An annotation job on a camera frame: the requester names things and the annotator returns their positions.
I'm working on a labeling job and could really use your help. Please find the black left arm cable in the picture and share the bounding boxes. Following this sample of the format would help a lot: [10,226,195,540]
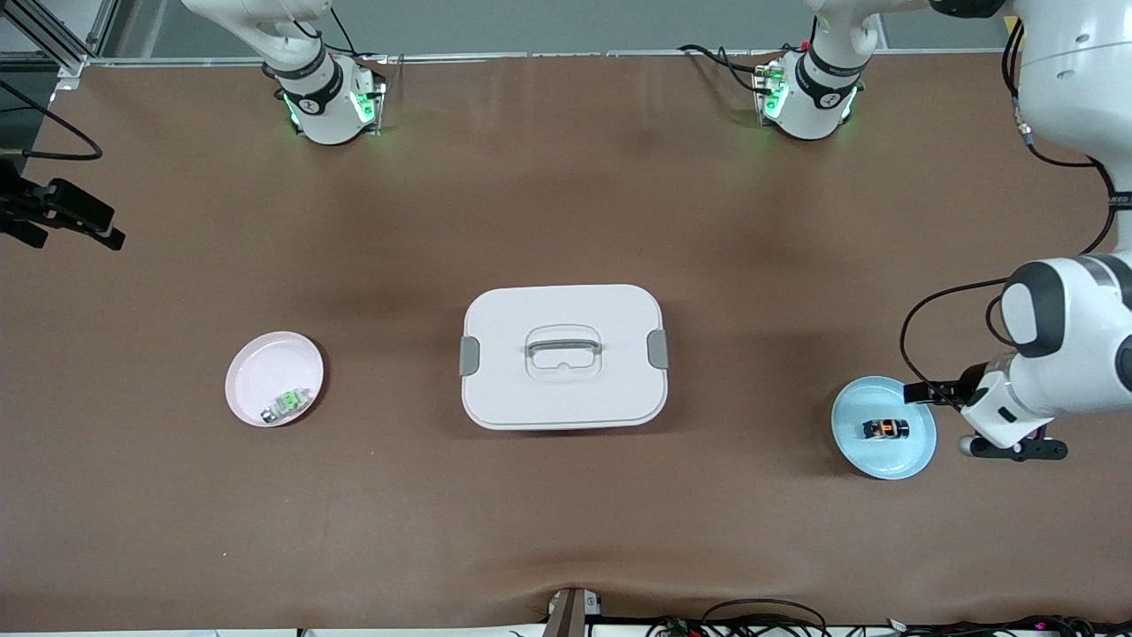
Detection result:
[899,18,1132,410]

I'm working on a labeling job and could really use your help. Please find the white lidded box grey latches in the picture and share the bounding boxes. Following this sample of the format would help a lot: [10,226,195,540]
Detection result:
[459,283,670,432]

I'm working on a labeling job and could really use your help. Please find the black left base cable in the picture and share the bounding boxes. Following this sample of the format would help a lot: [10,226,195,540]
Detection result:
[677,42,779,98]

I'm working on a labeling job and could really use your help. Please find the black right base cable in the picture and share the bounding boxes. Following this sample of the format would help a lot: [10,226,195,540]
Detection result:
[329,7,388,65]

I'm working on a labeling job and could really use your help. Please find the brown table mat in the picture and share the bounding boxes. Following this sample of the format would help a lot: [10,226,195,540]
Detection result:
[0,51,1132,631]

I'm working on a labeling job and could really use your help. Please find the metal table edge bracket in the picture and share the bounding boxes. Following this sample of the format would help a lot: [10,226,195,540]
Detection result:
[543,587,604,637]

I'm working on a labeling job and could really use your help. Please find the black base cable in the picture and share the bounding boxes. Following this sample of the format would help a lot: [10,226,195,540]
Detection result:
[677,42,779,98]
[329,7,388,65]

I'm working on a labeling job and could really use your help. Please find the aluminium frame profile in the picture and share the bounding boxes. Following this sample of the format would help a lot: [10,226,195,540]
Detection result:
[0,0,120,79]

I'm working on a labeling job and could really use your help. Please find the pink round plate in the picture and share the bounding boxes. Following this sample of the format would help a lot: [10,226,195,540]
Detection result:
[225,331,325,429]

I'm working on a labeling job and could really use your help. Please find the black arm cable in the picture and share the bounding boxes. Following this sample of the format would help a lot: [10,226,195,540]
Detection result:
[0,81,104,162]
[899,18,1132,410]

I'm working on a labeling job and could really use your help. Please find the green switch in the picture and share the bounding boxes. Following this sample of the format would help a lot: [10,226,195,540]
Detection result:
[260,387,312,424]

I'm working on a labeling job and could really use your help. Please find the blue round plate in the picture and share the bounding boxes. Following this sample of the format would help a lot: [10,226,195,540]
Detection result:
[830,375,937,481]

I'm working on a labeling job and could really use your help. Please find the black cable bundle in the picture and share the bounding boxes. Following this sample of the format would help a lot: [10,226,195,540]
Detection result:
[646,599,1132,637]

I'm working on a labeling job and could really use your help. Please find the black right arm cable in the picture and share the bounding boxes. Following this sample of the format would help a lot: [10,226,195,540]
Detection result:
[0,81,104,162]

